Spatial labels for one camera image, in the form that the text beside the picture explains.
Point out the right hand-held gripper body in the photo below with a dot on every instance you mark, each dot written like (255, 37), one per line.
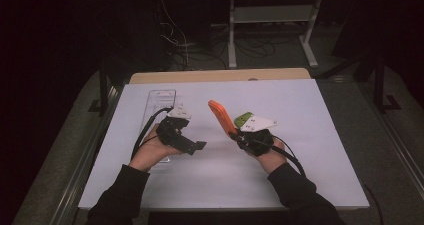
(258, 140)

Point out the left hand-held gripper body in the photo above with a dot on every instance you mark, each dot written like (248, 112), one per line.
(173, 135)

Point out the green cartoon phone case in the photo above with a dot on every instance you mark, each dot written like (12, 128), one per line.
(242, 118)

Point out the orange phone case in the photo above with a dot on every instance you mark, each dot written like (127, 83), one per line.
(221, 116)

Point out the clear plastic tray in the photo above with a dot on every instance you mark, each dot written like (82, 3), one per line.
(161, 98)

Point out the person's right hand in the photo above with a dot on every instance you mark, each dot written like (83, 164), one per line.
(273, 158)

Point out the person's left hand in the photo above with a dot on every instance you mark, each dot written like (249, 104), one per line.
(150, 151)

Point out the wooden table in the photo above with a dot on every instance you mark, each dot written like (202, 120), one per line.
(216, 75)

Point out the black metal stand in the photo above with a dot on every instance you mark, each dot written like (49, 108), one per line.
(380, 85)
(104, 85)

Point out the white metal stand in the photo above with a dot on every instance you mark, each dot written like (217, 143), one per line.
(270, 14)

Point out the aluminium rail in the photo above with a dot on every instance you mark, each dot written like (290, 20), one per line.
(86, 151)
(393, 138)

